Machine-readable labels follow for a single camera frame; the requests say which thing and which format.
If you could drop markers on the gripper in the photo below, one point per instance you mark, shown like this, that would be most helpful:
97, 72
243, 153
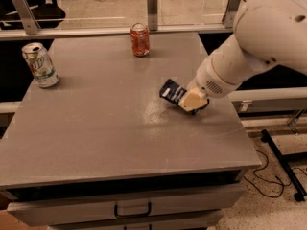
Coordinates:
207, 81

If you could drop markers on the dark blue rxbar wrapper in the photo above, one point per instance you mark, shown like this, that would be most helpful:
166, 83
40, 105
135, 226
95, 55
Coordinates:
172, 92

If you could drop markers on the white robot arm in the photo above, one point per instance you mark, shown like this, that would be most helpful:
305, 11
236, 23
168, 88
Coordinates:
266, 33

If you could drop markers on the red coke can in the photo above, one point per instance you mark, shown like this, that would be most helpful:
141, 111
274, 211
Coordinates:
139, 36

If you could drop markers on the white green 7up can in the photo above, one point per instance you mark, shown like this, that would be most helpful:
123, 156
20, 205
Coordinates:
40, 64

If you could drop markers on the grey upper drawer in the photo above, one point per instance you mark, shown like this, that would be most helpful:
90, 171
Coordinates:
100, 207

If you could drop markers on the grey drawer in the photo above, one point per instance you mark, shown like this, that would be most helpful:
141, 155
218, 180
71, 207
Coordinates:
180, 221
100, 207

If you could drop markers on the black stand leg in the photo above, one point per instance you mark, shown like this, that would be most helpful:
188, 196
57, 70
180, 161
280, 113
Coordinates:
284, 160

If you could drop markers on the grey lower drawer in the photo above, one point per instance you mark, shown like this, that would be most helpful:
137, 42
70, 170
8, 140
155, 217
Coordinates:
180, 221

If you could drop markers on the black office chair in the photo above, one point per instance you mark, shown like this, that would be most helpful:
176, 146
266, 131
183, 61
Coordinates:
47, 13

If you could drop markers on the black drawer handle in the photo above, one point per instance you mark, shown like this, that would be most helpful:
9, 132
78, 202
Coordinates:
134, 211

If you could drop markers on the middle metal rail bracket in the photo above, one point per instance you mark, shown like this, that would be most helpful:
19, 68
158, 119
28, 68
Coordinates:
152, 11

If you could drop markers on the metal rail bracket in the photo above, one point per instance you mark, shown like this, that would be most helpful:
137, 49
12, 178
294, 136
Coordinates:
230, 12
30, 25
152, 11

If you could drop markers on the right metal rail bracket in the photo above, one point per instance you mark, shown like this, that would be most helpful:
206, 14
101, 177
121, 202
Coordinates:
230, 12

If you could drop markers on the horizontal metal rail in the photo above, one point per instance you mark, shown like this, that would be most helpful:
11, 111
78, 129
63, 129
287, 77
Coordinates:
13, 35

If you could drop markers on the left metal rail bracket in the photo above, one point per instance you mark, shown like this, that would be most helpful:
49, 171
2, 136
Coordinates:
30, 25

